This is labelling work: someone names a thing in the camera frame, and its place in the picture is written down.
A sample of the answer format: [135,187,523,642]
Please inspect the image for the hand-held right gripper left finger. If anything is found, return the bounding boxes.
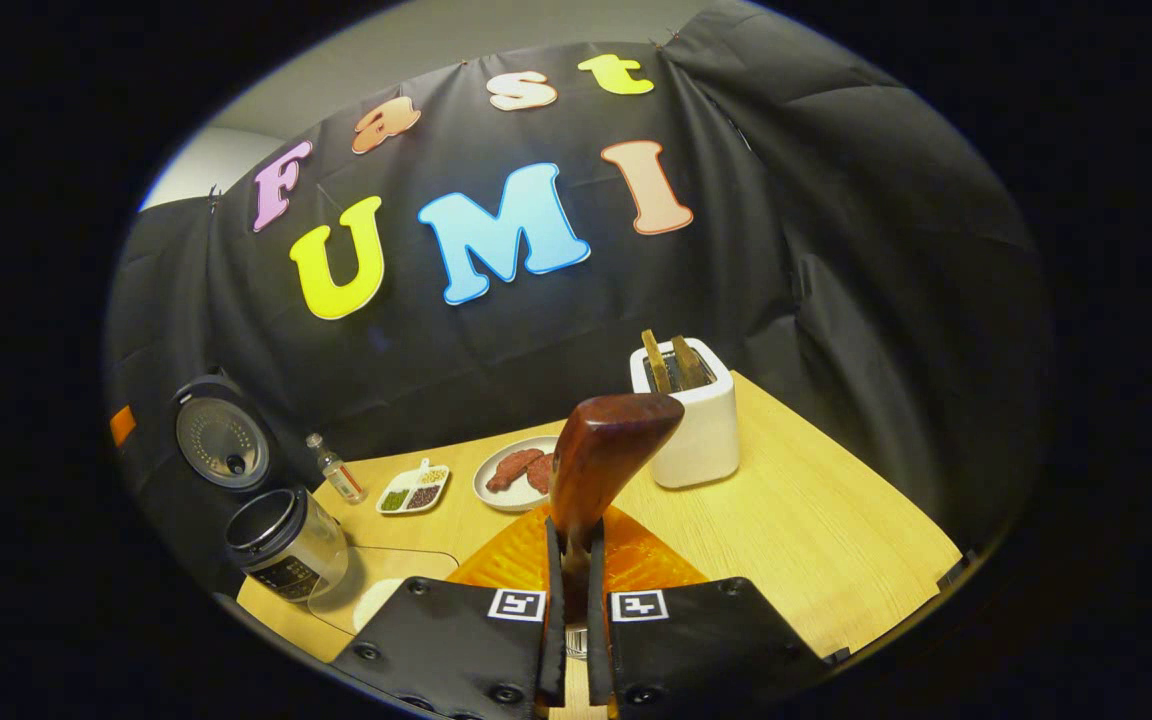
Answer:
[331,500,568,720]

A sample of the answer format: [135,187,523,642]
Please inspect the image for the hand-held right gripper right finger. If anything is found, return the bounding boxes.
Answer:
[586,503,829,720]

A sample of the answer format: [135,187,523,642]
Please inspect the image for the grey rice cooker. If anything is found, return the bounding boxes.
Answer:
[171,375,350,604]

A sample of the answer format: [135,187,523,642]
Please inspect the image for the brown wooden spoon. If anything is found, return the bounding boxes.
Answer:
[548,393,686,627]

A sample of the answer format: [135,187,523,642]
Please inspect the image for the white round plate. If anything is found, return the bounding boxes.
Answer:
[472,436,563,514]

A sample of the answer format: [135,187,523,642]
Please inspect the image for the white divided bean dish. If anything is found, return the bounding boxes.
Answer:
[375,458,452,517]

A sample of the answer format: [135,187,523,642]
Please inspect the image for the clear glass bottle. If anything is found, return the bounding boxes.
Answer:
[305,433,368,506]

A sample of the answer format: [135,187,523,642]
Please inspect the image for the white toaster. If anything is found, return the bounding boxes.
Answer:
[630,337,741,490]

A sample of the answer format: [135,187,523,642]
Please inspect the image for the brown bread slice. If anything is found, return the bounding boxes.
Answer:
[640,329,673,394]
[671,335,713,390]

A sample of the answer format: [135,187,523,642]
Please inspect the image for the black backdrop cloth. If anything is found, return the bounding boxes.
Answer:
[104,0,1055,561]

